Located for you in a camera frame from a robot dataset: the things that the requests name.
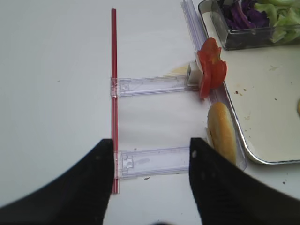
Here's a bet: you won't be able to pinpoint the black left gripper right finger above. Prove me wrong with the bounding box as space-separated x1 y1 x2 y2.
189 138 300 225

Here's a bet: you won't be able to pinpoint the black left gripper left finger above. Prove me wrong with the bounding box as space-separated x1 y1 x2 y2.
0 139 114 225

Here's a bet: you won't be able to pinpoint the front tomato slice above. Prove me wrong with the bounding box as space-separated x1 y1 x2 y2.
199 60 227 99

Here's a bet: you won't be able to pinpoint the tomato slice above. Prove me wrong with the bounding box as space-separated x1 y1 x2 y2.
199 60 227 99
196 37 221 69

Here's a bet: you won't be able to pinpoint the rear tomato slice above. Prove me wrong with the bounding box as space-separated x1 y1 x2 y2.
196 37 221 69

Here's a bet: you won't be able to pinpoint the green lettuce leaves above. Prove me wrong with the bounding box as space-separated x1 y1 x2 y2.
255 0 300 44

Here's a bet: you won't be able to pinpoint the upright bun half left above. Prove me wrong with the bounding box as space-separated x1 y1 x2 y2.
207 102 237 165

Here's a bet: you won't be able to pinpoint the cream metal tray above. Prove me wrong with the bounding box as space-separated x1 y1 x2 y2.
197 0 300 165

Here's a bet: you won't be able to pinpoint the flat bun slice on tray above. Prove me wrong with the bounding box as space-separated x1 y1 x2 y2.
297 99 300 116

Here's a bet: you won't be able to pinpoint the white pusher block left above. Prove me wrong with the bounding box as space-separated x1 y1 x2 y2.
186 61 203 86

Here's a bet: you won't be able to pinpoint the clear plastic salad box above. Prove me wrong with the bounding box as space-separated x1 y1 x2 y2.
210 0 300 50

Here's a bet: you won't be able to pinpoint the purple cabbage leaves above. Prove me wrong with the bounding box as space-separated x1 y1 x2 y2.
217 0 270 30

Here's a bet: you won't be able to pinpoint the clear cross rail lower left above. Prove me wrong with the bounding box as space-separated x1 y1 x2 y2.
115 146 190 179

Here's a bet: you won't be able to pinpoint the clear cross rail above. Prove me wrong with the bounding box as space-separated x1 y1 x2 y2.
115 146 190 179
117 75 198 97

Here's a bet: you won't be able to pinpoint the red rail left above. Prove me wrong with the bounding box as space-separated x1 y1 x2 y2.
111 8 119 195

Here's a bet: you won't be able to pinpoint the clear cross rail upper left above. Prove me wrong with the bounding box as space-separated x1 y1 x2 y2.
117 75 198 97

